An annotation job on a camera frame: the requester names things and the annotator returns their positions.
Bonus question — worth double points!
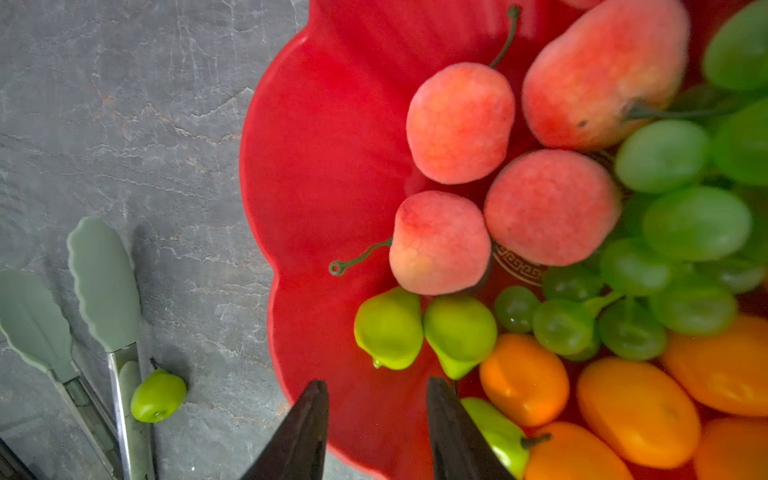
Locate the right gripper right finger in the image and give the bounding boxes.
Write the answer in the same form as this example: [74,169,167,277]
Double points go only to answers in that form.
[426,377,514,480]

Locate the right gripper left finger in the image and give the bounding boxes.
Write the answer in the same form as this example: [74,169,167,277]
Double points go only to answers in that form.
[242,380,329,480]

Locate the green pear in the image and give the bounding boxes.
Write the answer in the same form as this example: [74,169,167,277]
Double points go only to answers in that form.
[460,397,553,479]
[424,295,498,380]
[354,287,424,371]

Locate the orange mandarin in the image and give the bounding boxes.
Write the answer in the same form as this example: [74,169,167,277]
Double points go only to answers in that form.
[693,418,767,480]
[660,315,767,418]
[576,357,702,470]
[524,422,633,480]
[479,333,570,427]

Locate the green lime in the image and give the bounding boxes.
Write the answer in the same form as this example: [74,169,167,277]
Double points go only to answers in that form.
[130,357,187,423]

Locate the red flower-shaped bowl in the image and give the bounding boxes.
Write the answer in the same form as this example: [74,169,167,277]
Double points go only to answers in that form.
[238,0,768,480]

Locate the green grape bunch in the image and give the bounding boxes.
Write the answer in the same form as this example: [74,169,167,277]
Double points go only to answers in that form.
[493,0,768,363]

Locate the peach top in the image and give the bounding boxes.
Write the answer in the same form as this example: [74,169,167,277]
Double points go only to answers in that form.
[406,5,521,185]

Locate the red peach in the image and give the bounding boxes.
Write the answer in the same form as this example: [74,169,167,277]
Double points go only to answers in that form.
[562,0,603,10]

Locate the green-tipped metal tongs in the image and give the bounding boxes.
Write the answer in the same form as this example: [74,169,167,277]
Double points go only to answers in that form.
[0,216,157,480]

